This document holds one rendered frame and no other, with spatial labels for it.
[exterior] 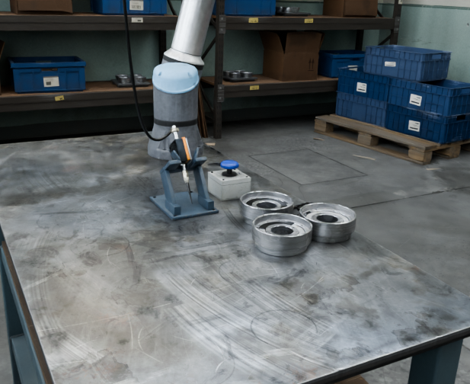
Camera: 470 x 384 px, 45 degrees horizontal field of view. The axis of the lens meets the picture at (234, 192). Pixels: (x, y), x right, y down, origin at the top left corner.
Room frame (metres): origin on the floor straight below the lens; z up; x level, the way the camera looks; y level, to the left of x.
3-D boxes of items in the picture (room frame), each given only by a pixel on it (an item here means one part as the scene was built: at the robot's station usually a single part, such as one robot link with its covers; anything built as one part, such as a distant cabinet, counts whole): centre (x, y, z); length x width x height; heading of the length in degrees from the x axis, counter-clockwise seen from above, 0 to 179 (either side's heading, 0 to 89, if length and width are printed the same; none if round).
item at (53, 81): (4.34, 1.45, 0.56); 0.52 x 0.38 x 0.22; 115
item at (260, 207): (1.04, -0.06, 0.82); 0.10 x 0.10 x 0.04
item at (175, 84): (1.50, 0.16, 0.97); 0.13 x 0.12 x 0.14; 4
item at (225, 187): (1.18, 0.02, 0.82); 0.08 x 0.07 x 0.05; 28
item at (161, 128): (1.49, 0.16, 0.85); 0.15 x 0.15 x 0.10
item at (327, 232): (0.98, -0.17, 0.82); 0.10 x 0.10 x 0.04
